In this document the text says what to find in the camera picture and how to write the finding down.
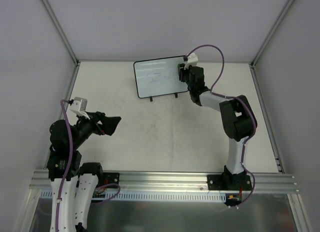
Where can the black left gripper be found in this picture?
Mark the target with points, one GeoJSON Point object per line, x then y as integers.
{"type": "Point", "coordinates": [100, 123]}

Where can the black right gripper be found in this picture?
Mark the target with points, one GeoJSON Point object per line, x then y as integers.
{"type": "Point", "coordinates": [184, 73]}

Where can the black framed whiteboard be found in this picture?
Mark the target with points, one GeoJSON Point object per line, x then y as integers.
{"type": "Point", "coordinates": [158, 77]}

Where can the green whiteboard eraser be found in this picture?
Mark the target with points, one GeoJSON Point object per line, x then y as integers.
{"type": "Point", "coordinates": [181, 66]}

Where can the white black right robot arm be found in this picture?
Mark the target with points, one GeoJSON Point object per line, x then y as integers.
{"type": "Point", "coordinates": [239, 124]}

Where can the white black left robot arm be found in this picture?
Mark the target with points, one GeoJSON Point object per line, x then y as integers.
{"type": "Point", "coordinates": [72, 182]}

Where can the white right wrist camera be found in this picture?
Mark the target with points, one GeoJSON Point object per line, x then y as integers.
{"type": "Point", "coordinates": [190, 60]}

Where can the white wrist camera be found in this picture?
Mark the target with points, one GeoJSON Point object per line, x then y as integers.
{"type": "Point", "coordinates": [78, 107]}
{"type": "Point", "coordinates": [190, 60]}

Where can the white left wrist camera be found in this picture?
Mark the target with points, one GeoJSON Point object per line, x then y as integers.
{"type": "Point", "coordinates": [78, 107]}

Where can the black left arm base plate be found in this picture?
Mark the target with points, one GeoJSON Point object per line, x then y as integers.
{"type": "Point", "coordinates": [111, 179]}

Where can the white slotted cable duct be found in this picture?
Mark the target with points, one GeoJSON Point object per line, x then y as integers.
{"type": "Point", "coordinates": [157, 196]}

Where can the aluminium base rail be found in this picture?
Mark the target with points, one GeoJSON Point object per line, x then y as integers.
{"type": "Point", "coordinates": [196, 182]}

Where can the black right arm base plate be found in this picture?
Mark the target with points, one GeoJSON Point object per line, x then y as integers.
{"type": "Point", "coordinates": [223, 182]}

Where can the aluminium corner frame post right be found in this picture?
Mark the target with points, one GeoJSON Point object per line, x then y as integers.
{"type": "Point", "coordinates": [275, 26]}

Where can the aluminium corner frame post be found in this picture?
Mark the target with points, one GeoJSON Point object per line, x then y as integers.
{"type": "Point", "coordinates": [57, 26]}
{"type": "Point", "coordinates": [275, 26]}

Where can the aluminium corner frame post left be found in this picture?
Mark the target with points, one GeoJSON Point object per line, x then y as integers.
{"type": "Point", "coordinates": [57, 26]}

